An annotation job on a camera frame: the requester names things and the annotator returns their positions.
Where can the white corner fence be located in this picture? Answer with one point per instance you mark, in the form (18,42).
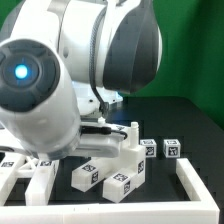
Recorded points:
(201,209)

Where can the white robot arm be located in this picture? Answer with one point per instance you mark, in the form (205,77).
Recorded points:
(57,60)

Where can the white chair nut cube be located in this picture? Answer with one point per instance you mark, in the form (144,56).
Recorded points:
(151,147)
(171,148)

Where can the white chair back frame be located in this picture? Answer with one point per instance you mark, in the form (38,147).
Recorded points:
(41,174)

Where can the white chair seat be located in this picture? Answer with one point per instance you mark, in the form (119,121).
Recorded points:
(132,155)

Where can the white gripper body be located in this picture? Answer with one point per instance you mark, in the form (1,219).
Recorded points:
(95,141)

